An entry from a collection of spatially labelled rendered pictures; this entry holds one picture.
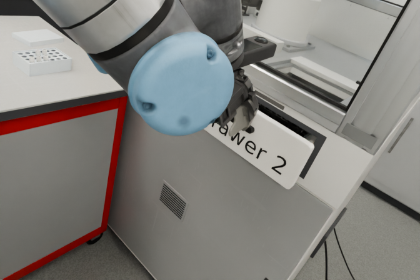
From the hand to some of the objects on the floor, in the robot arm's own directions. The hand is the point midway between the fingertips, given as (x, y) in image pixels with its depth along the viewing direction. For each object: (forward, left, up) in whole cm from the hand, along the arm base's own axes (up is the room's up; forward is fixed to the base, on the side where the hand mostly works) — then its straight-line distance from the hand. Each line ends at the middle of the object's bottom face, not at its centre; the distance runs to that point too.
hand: (237, 118), depth 62 cm
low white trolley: (+14, +79, -87) cm, 118 cm away
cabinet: (+66, +5, -90) cm, 112 cm away
